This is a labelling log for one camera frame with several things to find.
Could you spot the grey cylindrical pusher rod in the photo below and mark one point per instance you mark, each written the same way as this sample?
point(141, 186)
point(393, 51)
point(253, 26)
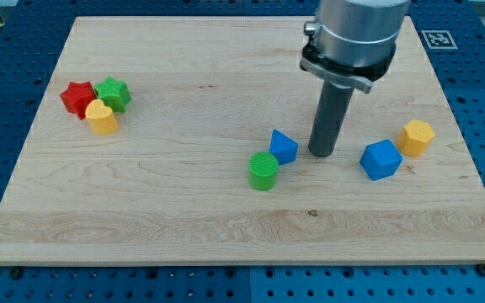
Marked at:
point(331, 110)

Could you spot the red star block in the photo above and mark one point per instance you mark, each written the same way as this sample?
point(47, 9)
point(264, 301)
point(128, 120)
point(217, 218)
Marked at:
point(77, 97)

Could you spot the yellow hexagon block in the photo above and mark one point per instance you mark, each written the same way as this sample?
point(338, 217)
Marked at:
point(415, 138)

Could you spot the yellow heart block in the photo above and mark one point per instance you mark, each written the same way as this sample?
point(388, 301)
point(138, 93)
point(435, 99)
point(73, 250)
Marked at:
point(101, 118)

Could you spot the blue triangle block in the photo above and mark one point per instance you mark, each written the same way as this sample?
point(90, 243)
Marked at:
point(283, 148)

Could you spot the white fiducial marker tag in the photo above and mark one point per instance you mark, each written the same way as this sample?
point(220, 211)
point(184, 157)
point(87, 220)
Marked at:
point(437, 39)

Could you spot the blue cube block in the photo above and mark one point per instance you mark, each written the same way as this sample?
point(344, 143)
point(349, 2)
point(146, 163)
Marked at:
point(381, 160)

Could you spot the wooden board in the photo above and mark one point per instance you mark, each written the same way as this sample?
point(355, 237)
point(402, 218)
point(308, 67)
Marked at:
point(170, 186)

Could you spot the green star block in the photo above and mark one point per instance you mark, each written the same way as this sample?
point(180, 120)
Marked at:
point(115, 94)

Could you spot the green cylinder block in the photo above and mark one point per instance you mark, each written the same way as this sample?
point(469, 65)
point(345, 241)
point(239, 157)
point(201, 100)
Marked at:
point(263, 168)

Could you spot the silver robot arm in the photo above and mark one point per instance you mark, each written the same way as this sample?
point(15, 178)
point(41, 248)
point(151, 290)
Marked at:
point(350, 45)

